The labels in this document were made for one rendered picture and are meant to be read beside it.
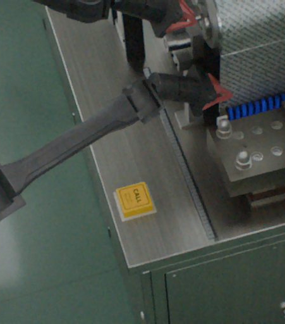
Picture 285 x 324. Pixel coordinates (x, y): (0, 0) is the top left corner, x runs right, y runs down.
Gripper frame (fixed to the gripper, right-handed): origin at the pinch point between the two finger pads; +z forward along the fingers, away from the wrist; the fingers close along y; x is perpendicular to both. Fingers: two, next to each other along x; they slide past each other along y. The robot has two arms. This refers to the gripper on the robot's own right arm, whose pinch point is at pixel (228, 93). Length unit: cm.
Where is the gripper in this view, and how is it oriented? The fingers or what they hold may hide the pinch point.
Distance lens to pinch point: 189.2
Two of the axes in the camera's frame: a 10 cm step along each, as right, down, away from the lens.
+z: 8.7, 0.5, 4.9
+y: 2.8, 7.7, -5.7
